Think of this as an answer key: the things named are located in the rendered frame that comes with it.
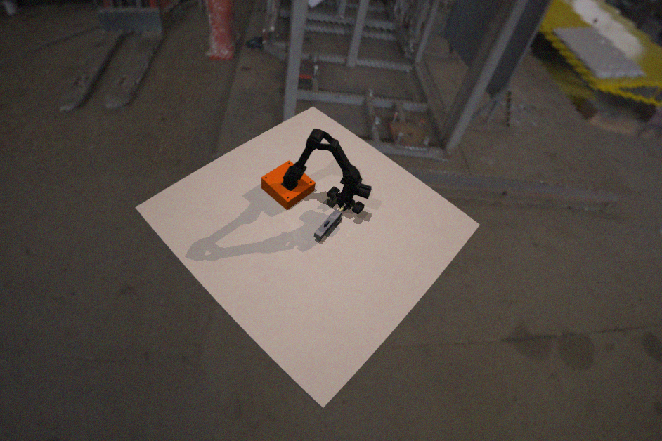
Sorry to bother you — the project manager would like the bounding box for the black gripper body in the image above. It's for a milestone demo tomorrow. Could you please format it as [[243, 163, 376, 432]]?
[[327, 187, 365, 214]]

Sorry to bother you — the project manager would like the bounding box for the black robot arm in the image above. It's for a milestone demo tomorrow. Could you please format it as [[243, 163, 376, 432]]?
[[281, 129, 372, 199]]

